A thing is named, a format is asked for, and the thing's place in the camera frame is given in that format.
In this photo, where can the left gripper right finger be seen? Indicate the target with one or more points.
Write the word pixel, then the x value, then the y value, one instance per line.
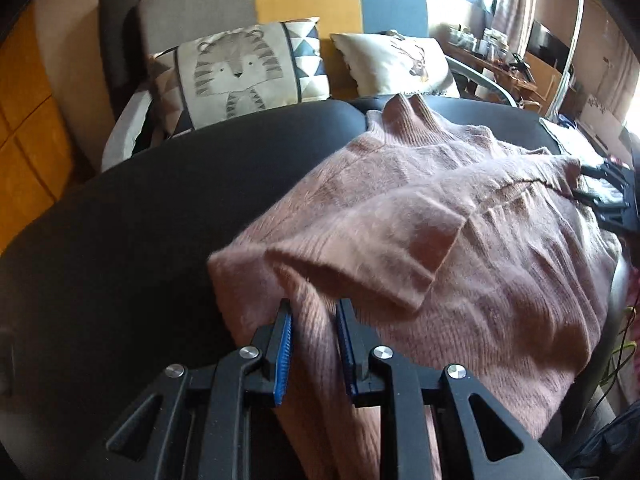
pixel 434 423

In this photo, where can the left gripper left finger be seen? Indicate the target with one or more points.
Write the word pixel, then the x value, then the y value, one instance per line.
pixel 195 424

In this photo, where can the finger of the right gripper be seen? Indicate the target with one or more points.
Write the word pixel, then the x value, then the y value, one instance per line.
pixel 611 216
pixel 619 177

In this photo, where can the pink knitted sweater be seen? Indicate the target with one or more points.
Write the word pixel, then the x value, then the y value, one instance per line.
pixel 453 245

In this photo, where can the cream knitted sweater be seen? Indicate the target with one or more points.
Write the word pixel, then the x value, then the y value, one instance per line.
pixel 575 144

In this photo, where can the green potted plant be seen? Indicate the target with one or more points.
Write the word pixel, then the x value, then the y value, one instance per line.
pixel 623 351

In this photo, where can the wooden side table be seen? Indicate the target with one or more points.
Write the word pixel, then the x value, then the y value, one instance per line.
pixel 531 82

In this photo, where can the pink curtain left window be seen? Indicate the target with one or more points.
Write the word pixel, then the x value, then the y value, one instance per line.
pixel 515 18

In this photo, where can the deer print cushion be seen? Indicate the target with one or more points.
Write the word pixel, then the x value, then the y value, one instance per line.
pixel 387 64

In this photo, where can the grey yellow blue sofa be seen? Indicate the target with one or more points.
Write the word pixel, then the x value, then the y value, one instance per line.
pixel 165 24

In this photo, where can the tiger print cushion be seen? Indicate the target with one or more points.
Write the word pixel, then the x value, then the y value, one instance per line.
pixel 238 72

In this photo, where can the black rolled mat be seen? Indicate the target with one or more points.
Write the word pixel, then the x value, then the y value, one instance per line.
pixel 121 51

